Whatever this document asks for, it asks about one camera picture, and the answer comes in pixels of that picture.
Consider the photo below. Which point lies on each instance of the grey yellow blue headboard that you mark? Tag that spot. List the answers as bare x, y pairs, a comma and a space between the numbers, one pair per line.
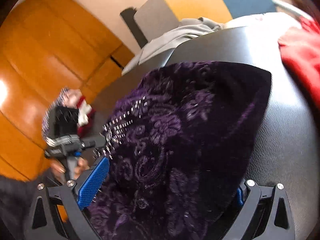
156, 17

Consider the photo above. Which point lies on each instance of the black leather mat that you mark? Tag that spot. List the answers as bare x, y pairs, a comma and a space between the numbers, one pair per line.
287, 146

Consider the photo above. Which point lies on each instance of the person left hand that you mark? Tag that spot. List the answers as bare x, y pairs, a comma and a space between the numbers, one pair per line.
59, 171

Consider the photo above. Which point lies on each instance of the dark purple velvet garment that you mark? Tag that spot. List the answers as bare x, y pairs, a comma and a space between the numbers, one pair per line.
179, 145

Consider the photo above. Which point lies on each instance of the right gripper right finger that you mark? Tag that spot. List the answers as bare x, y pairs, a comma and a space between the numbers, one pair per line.
265, 213

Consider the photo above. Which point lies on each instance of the orange wooden wardrobe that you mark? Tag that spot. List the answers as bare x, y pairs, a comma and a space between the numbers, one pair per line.
47, 45

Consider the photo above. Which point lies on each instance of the red fleece garment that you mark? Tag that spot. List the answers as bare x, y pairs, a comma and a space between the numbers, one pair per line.
299, 50

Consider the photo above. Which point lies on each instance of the stack of folded clothes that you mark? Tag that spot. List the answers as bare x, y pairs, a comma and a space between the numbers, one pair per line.
74, 99

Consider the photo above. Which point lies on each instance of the grey hoodie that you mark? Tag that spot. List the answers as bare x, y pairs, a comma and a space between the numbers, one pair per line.
187, 29

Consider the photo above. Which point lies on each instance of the white printed pillow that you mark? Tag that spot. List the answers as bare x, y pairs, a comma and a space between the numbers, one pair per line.
269, 19

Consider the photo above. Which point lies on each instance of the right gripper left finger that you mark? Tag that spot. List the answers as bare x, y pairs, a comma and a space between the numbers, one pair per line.
58, 212

